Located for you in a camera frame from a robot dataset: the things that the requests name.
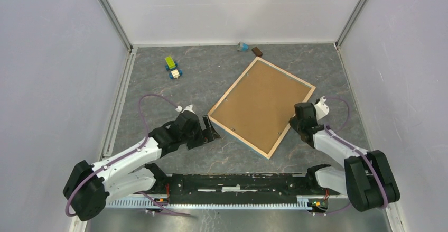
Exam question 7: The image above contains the light wooden picture frame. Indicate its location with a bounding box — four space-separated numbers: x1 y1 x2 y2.
207 56 316 160

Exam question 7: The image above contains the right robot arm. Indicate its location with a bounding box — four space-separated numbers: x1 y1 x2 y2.
289 103 401 212

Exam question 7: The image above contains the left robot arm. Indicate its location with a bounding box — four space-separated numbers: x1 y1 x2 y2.
63 110 220 221

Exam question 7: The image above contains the white blue toy car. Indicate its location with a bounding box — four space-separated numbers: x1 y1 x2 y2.
169 69 183 79

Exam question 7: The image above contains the aluminium base profile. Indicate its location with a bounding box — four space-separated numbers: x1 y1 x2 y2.
79 173 398 198

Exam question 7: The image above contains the green blue toy car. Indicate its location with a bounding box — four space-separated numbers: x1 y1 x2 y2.
165 56 178 71

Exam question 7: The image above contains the small brown block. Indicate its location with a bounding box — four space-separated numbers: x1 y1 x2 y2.
251 47 263 57

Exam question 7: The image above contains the blue white cube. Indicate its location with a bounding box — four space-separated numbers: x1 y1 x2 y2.
237 42 249 52

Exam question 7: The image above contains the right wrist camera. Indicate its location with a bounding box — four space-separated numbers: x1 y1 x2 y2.
314 96 330 121

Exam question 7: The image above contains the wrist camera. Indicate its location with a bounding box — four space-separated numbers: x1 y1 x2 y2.
175 104 195 114
314 96 330 121

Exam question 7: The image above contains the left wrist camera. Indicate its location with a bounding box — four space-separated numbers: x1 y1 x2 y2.
175 104 195 114

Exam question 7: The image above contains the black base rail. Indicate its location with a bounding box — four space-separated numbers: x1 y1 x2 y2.
146 173 339 204

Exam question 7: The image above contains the slotted cable duct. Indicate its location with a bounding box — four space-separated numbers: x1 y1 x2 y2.
106 196 329 211

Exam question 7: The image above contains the left floor aluminium rail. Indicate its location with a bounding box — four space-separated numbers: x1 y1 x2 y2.
97 47 138 161

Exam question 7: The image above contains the right corner aluminium post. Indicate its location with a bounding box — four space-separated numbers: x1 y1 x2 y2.
334 0 368 51

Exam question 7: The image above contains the corner aluminium post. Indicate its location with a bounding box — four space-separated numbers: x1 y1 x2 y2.
334 0 368 51
99 0 133 51

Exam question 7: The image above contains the left corner aluminium post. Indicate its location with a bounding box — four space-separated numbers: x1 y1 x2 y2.
99 0 133 51

